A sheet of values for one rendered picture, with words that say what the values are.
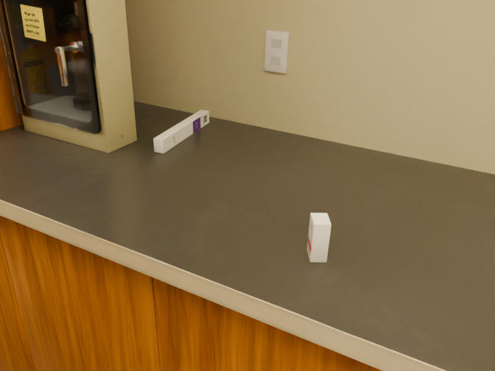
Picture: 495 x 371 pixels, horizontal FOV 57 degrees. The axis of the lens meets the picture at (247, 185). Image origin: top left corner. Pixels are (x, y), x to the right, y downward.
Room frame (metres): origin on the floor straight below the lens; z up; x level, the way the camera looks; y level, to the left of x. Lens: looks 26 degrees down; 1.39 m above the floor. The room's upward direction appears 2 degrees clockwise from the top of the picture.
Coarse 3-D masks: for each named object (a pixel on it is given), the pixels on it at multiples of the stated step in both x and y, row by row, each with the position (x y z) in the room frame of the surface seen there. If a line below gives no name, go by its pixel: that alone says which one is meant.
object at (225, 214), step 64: (256, 128) 1.30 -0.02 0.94; (0, 192) 0.84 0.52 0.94; (64, 192) 0.85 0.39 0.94; (128, 192) 0.86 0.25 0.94; (192, 192) 0.87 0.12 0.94; (256, 192) 0.88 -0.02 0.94; (320, 192) 0.89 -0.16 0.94; (384, 192) 0.89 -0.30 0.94; (448, 192) 0.90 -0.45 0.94; (128, 256) 0.65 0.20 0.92; (192, 256) 0.63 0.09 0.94; (256, 256) 0.64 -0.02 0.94; (384, 256) 0.65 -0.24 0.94; (448, 256) 0.65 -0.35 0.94; (320, 320) 0.49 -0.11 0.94; (384, 320) 0.49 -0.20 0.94; (448, 320) 0.50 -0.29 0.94
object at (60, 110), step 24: (24, 0) 1.16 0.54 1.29; (48, 0) 1.12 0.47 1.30; (72, 0) 1.08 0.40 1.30; (48, 24) 1.12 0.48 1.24; (72, 24) 1.08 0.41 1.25; (24, 48) 1.17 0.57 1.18; (48, 48) 1.13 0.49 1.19; (24, 72) 1.18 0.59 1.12; (48, 72) 1.14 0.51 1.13; (72, 72) 1.09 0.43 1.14; (24, 96) 1.19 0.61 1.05; (48, 96) 1.14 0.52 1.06; (72, 96) 1.10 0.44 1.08; (96, 96) 1.07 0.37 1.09; (48, 120) 1.15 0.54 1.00; (72, 120) 1.11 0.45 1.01; (96, 120) 1.06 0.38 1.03
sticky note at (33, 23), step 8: (24, 8) 1.16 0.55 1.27; (32, 8) 1.14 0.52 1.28; (40, 8) 1.13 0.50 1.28; (24, 16) 1.16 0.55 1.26; (32, 16) 1.15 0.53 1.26; (40, 16) 1.13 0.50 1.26; (24, 24) 1.16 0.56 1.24; (32, 24) 1.15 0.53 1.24; (40, 24) 1.14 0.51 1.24; (24, 32) 1.17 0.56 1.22; (32, 32) 1.15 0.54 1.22; (40, 32) 1.14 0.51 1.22
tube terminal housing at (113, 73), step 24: (96, 0) 1.09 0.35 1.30; (120, 0) 1.15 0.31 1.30; (96, 24) 1.08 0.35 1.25; (120, 24) 1.15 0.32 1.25; (96, 48) 1.07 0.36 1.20; (120, 48) 1.14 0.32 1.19; (96, 72) 1.07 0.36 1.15; (120, 72) 1.13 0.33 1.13; (120, 96) 1.13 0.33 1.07; (24, 120) 1.22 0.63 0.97; (120, 120) 1.12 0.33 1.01; (96, 144) 1.09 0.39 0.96; (120, 144) 1.11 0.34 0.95
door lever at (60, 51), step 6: (72, 42) 1.08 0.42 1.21; (60, 48) 1.04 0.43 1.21; (66, 48) 1.06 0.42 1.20; (72, 48) 1.07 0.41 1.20; (78, 48) 1.08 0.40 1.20; (60, 54) 1.04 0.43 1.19; (60, 60) 1.04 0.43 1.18; (60, 66) 1.04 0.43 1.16; (66, 66) 1.05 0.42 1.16; (60, 72) 1.04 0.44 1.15; (66, 72) 1.04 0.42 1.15; (60, 78) 1.04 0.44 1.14; (66, 78) 1.04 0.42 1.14; (66, 84) 1.04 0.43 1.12
